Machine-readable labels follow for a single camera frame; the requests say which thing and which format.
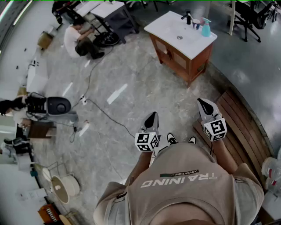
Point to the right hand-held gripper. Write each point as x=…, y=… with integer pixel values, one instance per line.
x=215, y=129

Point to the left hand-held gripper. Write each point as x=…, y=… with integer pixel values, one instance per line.
x=146, y=140

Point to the person's right forearm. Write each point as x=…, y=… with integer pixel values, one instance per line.
x=224, y=153

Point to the person's left forearm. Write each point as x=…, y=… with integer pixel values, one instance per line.
x=141, y=164

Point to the clear plastic bottle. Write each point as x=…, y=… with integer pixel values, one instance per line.
x=272, y=167
x=274, y=184

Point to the person's left white shoe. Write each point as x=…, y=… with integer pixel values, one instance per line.
x=171, y=138

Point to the person's white shoe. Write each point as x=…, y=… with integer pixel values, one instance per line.
x=171, y=138
x=192, y=140

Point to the person's right white shoe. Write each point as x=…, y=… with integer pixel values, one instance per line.
x=192, y=140

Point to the wooden vanity cabinet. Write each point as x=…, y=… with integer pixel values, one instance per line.
x=186, y=63

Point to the white power strip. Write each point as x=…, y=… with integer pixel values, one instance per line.
x=83, y=100

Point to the person's beige t-shirt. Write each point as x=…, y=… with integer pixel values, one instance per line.
x=186, y=197

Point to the white and blue cup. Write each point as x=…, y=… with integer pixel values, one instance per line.
x=196, y=24

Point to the black faucet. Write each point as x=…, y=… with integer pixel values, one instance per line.
x=188, y=18

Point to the black oval device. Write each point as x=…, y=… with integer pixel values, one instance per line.
x=59, y=106

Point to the white toothbrush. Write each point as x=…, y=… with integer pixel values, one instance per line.
x=190, y=16

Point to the white drum lampshade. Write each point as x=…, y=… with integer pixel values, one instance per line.
x=72, y=185

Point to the black office chair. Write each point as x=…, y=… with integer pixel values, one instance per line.
x=252, y=15

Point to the brown wooden box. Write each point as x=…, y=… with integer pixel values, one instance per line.
x=41, y=129

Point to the grey table with white top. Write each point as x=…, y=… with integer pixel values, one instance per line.
x=114, y=15

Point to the black crate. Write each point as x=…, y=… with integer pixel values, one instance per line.
x=36, y=105

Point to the white flat box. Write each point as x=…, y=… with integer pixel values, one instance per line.
x=37, y=77

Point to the cardboard box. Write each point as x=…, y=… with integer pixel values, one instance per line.
x=45, y=40

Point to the orange box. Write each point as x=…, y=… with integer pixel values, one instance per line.
x=48, y=214

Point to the white post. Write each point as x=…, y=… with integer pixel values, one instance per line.
x=232, y=17

